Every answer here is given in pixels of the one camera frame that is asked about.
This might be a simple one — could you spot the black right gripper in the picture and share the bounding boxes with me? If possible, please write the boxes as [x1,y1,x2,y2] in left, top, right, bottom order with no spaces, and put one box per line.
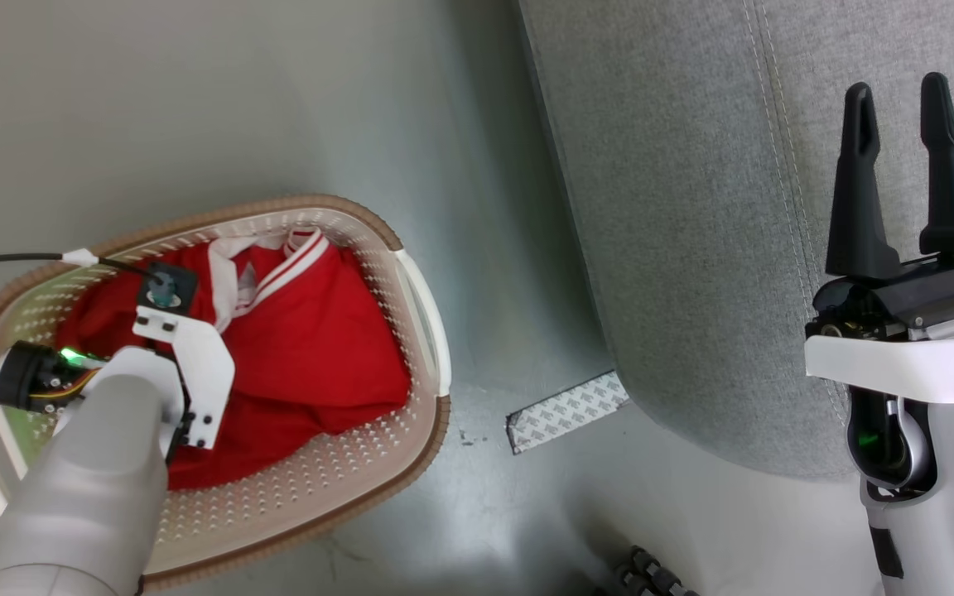
[808,73,954,342]

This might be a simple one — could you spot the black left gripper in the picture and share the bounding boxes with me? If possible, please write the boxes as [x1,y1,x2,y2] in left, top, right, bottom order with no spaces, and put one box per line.
[0,341,107,415]

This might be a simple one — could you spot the red and white garment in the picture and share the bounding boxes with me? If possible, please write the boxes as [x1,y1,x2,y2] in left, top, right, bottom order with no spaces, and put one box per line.
[55,230,412,491]

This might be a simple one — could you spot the white perforated laundry basket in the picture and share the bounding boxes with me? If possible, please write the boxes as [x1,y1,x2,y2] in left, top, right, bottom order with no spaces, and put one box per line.
[0,195,451,590]

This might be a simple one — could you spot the grey fabric sofa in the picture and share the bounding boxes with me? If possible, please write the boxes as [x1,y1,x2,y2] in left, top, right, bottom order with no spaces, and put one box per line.
[518,0,954,481]

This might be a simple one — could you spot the printed white tape strip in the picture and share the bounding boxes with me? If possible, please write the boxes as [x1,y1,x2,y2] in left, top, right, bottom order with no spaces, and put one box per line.
[506,371,631,454]

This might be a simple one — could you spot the thin black cable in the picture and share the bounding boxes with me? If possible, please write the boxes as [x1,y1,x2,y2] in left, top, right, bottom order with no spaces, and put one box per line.
[0,251,167,286]

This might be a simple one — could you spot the black ribbed hose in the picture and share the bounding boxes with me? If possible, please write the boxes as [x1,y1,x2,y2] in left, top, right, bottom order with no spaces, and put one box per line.
[593,545,701,596]

